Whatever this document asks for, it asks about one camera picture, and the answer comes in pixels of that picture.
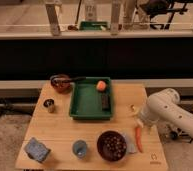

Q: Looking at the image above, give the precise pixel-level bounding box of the orange round fruit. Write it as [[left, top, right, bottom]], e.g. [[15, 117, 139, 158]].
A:
[[96, 80, 106, 91]]

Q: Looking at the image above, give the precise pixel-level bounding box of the blue ceramic cup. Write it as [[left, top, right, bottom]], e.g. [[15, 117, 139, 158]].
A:
[[72, 140, 88, 158]]

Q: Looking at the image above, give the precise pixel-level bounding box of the small metal cup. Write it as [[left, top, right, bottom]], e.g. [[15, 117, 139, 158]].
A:
[[43, 99, 55, 113]]

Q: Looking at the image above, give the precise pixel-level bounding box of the person in background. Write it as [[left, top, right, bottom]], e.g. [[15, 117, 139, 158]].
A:
[[123, 0, 170, 30]]

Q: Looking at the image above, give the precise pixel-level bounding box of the dark rectangular block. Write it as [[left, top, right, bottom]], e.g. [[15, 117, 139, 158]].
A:
[[101, 93, 110, 110]]

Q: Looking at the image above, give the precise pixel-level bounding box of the blue sponge block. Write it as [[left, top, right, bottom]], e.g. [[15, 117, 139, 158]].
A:
[[24, 137, 51, 163]]

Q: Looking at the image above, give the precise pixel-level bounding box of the far green tray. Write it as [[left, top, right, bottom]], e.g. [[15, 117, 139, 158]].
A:
[[79, 21, 108, 31]]

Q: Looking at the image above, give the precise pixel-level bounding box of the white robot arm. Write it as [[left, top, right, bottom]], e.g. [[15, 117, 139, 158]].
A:
[[138, 88, 193, 138]]

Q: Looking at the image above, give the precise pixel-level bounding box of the dark bowl with beans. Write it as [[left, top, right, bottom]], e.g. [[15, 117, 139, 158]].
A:
[[97, 131, 127, 162]]

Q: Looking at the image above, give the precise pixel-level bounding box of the green plastic tray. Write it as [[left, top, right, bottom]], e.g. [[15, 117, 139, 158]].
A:
[[69, 77, 113, 120]]

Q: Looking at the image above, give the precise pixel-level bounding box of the brown pan with handle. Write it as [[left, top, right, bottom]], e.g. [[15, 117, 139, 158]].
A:
[[50, 74, 85, 93]]

